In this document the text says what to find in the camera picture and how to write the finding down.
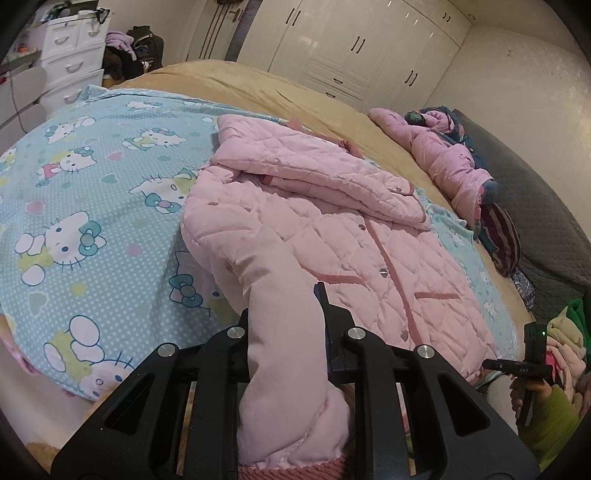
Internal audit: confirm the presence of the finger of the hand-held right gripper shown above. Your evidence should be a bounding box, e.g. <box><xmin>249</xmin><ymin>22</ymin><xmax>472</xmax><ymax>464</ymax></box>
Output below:
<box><xmin>482</xmin><ymin>360</ymin><xmax>525</xmax><ymax>376</ymax></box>

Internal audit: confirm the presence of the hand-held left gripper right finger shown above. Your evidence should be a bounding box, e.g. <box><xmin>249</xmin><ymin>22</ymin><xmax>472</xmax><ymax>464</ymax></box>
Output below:
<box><xmin>313</xmin><ymin>281</ymin><xmax>541</xmax><ymax>480</ymax></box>

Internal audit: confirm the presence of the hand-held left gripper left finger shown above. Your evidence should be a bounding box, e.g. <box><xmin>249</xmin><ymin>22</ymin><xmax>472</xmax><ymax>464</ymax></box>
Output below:
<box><xmin>51</xmin><ymin>310</ymin><xmax>252</xmax><ymax>480</ymax></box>

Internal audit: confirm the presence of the pink quilted jacket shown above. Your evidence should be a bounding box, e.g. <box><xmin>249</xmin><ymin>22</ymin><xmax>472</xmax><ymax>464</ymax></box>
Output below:
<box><xmin>180</xmin><ymin>113</ymin><xmax>497</xmax><ymax>480</ymax></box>

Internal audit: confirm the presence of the person's right forearm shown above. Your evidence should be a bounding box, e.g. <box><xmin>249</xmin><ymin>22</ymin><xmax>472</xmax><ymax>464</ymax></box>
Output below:
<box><xmin>517</xmin><ymin>383</ymin><xmax>583</xmax><ymax>472</ymax></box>

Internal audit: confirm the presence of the colourful clothes pile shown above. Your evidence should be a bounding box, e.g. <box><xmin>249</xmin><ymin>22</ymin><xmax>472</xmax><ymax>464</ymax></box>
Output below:
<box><xmin>540</xmin><ymin>298</ymin><xmax>591</xmax><ymax>402</ymax></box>

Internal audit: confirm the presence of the dark clothes pile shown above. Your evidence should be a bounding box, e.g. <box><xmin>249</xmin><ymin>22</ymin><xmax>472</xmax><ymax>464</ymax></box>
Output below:
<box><xmin>102</xmin><ymin>46</ymin><xmax>148</xmax><ymax>84</ymax></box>

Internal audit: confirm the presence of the dark floral cloth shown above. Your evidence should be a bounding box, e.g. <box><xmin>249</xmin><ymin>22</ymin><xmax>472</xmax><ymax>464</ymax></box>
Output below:
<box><xmin>510</xmin><ymin>270</ymin><xmax>536</xmax><ymax>312</ymax></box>

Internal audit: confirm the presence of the dark striped cloth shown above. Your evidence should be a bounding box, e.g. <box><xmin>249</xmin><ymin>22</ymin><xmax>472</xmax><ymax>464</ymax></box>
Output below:
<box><xmin>478</xmin><ymin>203</ymin><xmax>522</xmax><ymax>278</ymax></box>

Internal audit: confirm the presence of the grey quilted headboard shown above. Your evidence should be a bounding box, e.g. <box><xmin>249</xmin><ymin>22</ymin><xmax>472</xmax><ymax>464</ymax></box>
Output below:
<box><xmin>455</xmin><ymin>109</ymin><xmax>591</xmax><ymax>333</ymax></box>

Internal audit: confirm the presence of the pink puffy coat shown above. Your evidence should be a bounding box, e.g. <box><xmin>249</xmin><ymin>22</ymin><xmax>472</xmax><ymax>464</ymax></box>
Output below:
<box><xmin>368</xmin><ymin>106</ymin><xmax>502</xmax><ymax>229</ymax></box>

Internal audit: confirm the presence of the blue cartoon cat blanket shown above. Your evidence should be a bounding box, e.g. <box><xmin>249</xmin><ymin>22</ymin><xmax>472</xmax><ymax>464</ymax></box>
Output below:
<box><xmin>0</xmin><ymin>85</ymin><xmax>532</xmax><ymax>402</ymax></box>

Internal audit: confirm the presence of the bed with tan cover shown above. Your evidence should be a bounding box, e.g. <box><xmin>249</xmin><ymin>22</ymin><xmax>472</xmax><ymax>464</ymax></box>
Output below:
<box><xmin>0</xmin><ymin>60</ymin><xmax>555</xmax><ymax>480</ymax></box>

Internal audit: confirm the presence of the white wardrobe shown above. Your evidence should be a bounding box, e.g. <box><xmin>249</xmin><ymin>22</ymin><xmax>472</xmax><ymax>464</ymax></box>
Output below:
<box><xmin>231</xmin><ymin>0</ymin><xmax>472</xmax><ymax>114</ymax></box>

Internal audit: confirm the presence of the white door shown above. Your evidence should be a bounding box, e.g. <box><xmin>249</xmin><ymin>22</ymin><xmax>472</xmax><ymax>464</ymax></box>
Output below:
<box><xmin>185</xmin><ymin>0</ymin><xmax>245</xmax><ymax>61</ymax></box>

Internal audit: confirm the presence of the purple cloth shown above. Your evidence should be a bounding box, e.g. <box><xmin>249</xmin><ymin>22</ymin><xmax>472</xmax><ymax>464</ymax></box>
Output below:
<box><xmin>105</xmin><ymin>31</ymin><xmax>134</xmax><ymax>52</ymax></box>

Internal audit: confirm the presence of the white drawer cabinet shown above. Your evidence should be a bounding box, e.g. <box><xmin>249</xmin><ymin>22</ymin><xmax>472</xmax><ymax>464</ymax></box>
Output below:
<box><xmin>39</xmin><ymin>14</ymin><xmax>109</xmax><ymax>112</ymax></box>

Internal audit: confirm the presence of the cluttered desk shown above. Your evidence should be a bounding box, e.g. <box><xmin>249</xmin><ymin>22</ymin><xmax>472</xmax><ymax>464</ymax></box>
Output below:
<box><xmin>0</xmin><ymin>46</ymin><xmax>42</xmax><ymax>77</ymax></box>

